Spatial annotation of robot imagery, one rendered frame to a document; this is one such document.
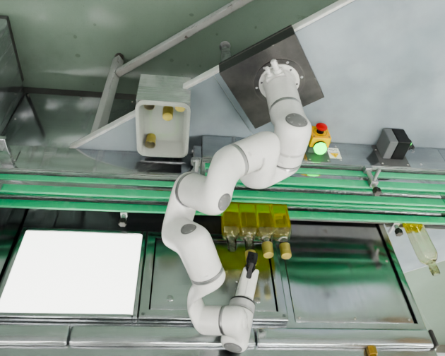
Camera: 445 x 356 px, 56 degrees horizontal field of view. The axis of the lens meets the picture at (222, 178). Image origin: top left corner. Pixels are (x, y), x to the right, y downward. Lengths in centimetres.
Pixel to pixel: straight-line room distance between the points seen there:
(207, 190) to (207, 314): 37
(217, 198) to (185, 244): 13
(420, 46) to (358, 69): 19
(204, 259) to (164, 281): 47
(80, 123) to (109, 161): 57
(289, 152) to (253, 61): 33
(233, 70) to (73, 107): 109
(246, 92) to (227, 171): 48
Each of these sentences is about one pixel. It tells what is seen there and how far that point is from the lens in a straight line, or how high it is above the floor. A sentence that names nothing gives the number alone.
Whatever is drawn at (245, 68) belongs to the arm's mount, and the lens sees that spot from 132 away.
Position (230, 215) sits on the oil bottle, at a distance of 143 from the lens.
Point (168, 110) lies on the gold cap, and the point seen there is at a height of 80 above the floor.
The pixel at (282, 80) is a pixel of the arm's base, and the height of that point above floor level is 88.
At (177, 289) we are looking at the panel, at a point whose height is 121.
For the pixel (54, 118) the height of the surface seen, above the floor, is 30.
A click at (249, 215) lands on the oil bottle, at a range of 144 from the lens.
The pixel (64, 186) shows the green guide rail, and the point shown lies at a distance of 152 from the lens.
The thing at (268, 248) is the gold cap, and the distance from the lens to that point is 137.
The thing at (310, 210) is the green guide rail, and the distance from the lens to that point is 160.
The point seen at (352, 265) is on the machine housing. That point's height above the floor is 108.
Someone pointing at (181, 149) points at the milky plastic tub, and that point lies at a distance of 150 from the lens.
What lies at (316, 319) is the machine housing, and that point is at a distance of 149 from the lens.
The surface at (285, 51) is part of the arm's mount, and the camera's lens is 131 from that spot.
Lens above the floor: 196
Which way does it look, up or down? 46 degrees down
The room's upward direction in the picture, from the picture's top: 177 degrees clockwise
